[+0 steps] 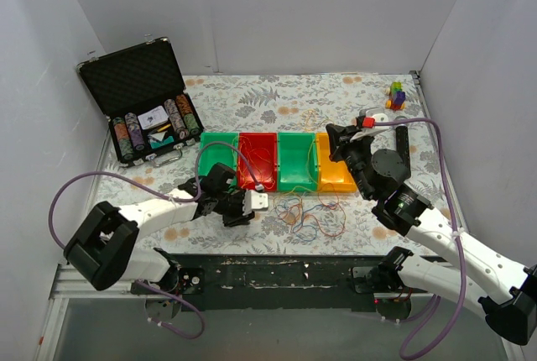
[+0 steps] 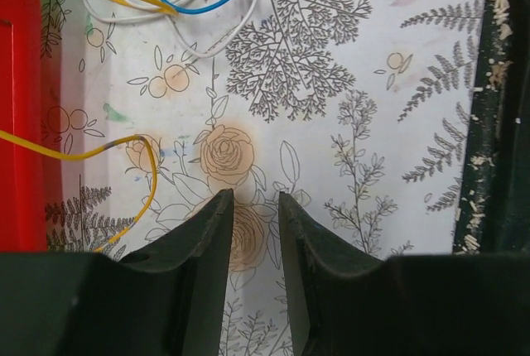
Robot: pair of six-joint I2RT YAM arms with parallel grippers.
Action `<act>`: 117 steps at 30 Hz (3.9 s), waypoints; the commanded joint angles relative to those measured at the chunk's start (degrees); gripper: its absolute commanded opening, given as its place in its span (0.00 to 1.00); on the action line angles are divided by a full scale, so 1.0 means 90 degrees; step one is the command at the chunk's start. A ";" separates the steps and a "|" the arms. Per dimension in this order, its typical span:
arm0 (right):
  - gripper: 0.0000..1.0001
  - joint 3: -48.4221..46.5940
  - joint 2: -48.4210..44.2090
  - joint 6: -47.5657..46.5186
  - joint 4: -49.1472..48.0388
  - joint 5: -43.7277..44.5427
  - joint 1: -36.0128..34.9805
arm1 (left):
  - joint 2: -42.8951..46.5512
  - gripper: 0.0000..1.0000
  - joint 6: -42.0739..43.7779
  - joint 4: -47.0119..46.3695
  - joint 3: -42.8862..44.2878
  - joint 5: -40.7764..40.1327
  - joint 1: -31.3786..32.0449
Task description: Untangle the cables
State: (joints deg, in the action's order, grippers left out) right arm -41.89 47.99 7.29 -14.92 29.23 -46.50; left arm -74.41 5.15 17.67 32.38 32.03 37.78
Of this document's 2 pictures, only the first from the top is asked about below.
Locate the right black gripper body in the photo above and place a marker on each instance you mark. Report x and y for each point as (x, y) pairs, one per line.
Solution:
(343, 148)

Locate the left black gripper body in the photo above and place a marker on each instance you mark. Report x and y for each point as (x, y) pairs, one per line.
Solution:
(237, 210)

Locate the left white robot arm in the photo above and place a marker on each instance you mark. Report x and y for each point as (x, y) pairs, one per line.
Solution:
(103, 248)

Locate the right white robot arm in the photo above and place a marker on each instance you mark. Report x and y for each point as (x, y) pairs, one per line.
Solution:
(398, 207)

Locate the orange bin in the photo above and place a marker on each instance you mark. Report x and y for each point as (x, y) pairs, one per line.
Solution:
(332, 176)

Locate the right green bin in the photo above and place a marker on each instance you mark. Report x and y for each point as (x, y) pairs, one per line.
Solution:
(297, 162)

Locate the green bin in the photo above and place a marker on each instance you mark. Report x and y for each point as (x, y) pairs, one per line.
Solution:
(218, 153)
(297, 162)

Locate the black microphone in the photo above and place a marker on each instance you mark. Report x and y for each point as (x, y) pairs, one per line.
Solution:
(402, 144)

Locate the left green bin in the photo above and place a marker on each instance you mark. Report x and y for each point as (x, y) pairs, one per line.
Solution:
(218, 153)

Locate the red bin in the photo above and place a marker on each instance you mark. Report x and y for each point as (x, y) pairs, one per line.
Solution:
(260, 150)

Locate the colourful toy block figure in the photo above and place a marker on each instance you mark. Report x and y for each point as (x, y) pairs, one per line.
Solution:
(396, 97)

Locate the black poker chip case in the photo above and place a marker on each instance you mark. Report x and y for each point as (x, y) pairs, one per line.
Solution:
(142, 94)

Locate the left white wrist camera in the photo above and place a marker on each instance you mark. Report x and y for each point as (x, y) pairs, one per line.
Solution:
(255, 201)

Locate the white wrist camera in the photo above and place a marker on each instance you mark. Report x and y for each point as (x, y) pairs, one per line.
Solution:
(369, 124)
(255, 201)

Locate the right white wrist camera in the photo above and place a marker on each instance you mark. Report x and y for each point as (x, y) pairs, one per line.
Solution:
(369, 124)

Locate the aluminium frame rail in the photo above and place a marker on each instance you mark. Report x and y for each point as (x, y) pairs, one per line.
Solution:
(432, 126)

